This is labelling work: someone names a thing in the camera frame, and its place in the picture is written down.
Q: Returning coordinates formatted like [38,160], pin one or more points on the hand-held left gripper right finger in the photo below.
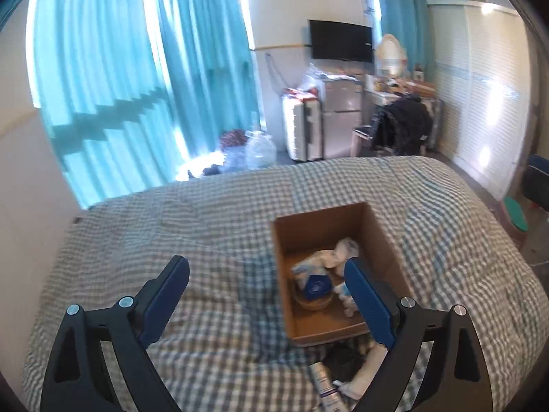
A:
[369,304]

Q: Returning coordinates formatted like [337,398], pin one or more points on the black jacket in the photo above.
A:
[403,124]

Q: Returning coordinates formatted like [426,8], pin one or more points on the narrow teal curtain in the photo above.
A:
[206,51]

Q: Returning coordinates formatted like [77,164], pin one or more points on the dark red patterned bag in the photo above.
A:
[233,138]

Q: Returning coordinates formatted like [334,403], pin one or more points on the black wall television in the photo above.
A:
[341,40]

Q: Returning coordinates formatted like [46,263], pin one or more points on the silver small fridge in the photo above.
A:
[343,116]

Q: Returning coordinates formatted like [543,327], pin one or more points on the white plastic packet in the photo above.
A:
[309,264]

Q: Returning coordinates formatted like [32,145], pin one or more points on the dark blue chair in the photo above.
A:
[536,182]

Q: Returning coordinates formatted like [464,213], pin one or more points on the brown cardboard box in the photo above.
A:
[381,240]

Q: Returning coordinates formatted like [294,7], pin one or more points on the large clear plastic bag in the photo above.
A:
[260,150]

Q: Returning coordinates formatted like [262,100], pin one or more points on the green round stool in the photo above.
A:
[514,213]

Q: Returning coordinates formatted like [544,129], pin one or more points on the blue lidded round jar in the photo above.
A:
[316,286]

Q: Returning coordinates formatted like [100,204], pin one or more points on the black cloth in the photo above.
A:
[343,358]

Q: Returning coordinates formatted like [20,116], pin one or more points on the wide teal curtain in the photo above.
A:
[98,73]

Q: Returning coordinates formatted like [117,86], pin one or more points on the blue checkered blanket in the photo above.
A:
[171,223]

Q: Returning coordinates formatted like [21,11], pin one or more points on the small white bottles pack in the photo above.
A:
[345,298]

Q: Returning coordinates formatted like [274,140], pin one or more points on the white tube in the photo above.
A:
[324,380]

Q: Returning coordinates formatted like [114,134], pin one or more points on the oval white vanity mirror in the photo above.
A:
[390,53]

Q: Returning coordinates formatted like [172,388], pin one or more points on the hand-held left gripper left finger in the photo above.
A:
[165,298]

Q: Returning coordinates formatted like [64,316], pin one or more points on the short teal curtain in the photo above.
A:
[399,4]

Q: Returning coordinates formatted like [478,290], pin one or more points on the wooden bowl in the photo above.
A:
[313,304]

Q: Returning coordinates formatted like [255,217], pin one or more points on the cluttered dressing desk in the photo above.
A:
[386,90]

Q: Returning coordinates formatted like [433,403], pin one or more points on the white suitcase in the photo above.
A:
[300,128]

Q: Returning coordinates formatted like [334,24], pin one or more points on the white wardrobe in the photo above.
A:
[476,94]

